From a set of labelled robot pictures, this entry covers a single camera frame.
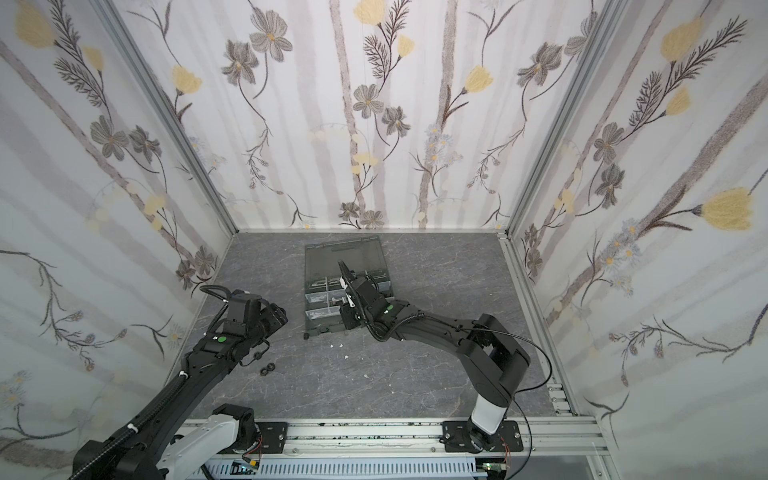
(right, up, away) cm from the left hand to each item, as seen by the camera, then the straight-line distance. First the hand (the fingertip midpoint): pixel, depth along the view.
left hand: (275, 307), depth 84 cm
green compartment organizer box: (+11, +4, +14) cm, 18 cm away
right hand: (+18, +2, -1) cm, 18 cm away
